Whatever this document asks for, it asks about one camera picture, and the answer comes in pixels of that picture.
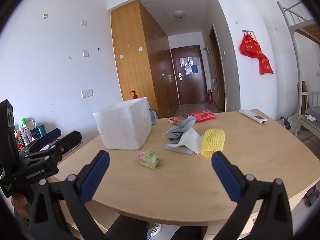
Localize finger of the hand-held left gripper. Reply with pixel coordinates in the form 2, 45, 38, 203
24, 131, 83, 164
24, 128, 62, 153

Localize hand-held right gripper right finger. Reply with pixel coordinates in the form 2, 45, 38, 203
211, 151, 293, 240

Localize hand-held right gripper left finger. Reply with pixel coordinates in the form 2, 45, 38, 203
29, 150, 110, 240

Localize white foam box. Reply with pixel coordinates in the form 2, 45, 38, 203
93, 97, 152, 150

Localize grey sock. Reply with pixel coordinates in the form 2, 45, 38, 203
167, 116, 196, 142
164, 144, 196, 155

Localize person's left hand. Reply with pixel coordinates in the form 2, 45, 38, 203
11, 194, 33, 220

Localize teal can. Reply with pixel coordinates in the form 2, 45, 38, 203
31, 124, 47, 138

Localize green capped spray can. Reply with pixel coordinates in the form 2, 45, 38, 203
21, 118, 32, 146

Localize yellow foam fruit net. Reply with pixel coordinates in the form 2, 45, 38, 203
201, 128, 225, 157

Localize green pink tissue packet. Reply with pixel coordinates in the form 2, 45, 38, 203
136, 150, 164, 170

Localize red wet wipes packet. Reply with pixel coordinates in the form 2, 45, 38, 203
190, 109, 217, 123

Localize white remote control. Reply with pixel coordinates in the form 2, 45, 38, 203
239, 109, 268, 124

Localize person's left leg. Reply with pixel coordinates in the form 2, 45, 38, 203
107, 215, 150, 240

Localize person's leg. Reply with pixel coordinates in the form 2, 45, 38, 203
172, 226, 208, 240
107, 215, 150, 240

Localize person's right leg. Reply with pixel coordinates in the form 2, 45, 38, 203
172, 226, 208, 240

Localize red snack packet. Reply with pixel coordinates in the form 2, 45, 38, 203
168, 115, 191, 126

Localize black bag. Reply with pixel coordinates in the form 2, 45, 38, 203
279, 116, 292, 130

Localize white sneaker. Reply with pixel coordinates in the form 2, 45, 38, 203
150, 222, 162, 238

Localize grey slippers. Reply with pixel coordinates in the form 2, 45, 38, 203
302, 185, 318, 207

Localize brown side door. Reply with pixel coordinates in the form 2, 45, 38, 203
209, 24, 227, 112

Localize dark brown entrance door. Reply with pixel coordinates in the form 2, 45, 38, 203
171, 44, 209, 105

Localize wooden wardrobe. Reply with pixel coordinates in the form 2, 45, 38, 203
110, 0, 180, 119

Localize wooden board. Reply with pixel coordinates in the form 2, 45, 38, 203
301, 81, 309, 115

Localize white metal bunk bed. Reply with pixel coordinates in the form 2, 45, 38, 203
276, 1, 320, 137

